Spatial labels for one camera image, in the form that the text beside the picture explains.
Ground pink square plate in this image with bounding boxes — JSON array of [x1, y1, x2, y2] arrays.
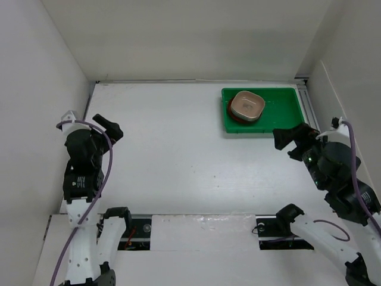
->
[[231, 91, 266, 117]]

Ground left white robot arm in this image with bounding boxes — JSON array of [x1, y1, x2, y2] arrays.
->
[[57, 111, 133, 285]]

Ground green square plate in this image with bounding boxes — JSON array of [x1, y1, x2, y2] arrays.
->
[[230, 113, 263, 124]]

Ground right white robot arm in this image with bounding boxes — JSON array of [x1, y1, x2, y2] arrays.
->
[[273, 118, 380, 285]]

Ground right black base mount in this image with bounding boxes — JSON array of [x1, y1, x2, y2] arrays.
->
[[252, 214, 314, 250]]

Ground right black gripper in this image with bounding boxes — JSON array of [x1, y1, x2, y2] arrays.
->
[[273, 120, 336, 189]]

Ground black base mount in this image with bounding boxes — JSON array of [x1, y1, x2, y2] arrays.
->
[[252, 214, 314, 250], [118, 216, 152, 251]]

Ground green plastic bin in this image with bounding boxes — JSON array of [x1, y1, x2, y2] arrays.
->
[[221, 88, 305, 133]]

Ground large red round plate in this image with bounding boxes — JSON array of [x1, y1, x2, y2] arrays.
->
[[226, 99, 262, 125]]

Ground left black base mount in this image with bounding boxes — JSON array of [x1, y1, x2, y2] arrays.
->
[[118, 216, 152, 251]]

